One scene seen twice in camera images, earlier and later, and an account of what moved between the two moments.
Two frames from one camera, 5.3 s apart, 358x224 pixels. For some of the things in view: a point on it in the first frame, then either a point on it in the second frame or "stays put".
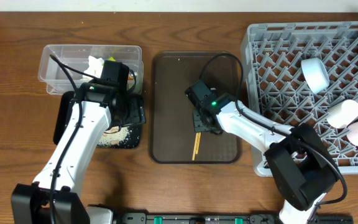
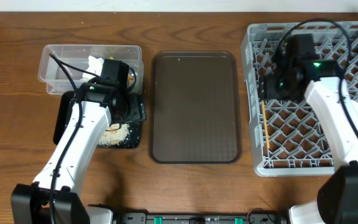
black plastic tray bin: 136,117 stays put
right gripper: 199,126 to 268,88
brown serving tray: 171,135 stays put
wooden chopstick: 195,145 to 266,130
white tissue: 95,67 stays put
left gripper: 134,112 stays put
